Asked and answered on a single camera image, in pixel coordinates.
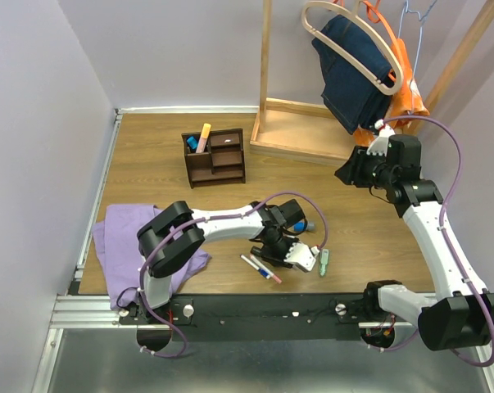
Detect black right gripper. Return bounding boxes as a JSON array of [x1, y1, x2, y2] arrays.
[[334, 144, 397, 189]]

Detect white marker with dark-blue cap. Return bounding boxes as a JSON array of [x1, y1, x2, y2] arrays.
[[240, 255, 270, 279]]

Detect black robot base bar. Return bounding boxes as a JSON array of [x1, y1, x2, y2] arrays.
[[119, 292, 422, 343]]

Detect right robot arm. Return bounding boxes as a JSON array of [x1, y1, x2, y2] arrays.
[[335, 134, 494, 351]]

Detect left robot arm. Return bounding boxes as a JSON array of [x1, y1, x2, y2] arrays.
[[137, 199, 305, 323]]

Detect blue and grey cylinder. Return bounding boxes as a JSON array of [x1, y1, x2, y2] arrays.
[[292, 220, 315, 233]]

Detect green stapler remover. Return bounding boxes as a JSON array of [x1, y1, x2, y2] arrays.
[[319, 248, 329, 277]]

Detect dark blue jeans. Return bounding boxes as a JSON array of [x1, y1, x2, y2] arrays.
[[311, 15, 394, 134]]

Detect orange cloth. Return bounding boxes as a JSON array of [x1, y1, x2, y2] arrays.
[[353, 38, 430, 147]]

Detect wooden clothes hanger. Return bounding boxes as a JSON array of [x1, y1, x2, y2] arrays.
[[301, 1, 394, 96]]

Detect wooden clothes rack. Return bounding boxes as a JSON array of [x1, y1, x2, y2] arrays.
[[250, 1, 494, 165]]

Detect dark brown wooden desk organizer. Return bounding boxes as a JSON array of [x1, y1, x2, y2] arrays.
[[182, 129, 246, 188]]

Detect orange plastic hanger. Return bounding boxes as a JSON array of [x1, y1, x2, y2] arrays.
[[334, 0, 401, 83]]

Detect purple cloth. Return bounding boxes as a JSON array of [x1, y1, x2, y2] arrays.
[[91, 203, 212, 311]]

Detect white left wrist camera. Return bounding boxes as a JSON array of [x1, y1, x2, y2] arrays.
[[283, 242, 320, 273]]

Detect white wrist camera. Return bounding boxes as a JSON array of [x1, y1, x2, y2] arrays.
[[283, 242, 320, 273], [366, 120, 395, 156]]

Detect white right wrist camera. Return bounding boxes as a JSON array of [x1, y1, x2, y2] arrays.
[[366, 120, 395, 156]]

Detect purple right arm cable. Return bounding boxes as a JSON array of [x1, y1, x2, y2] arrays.
[[367, 115, 494, 368]]

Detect blue wire hanger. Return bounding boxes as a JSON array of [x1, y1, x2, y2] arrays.
[[397, 0, 438, 87]]

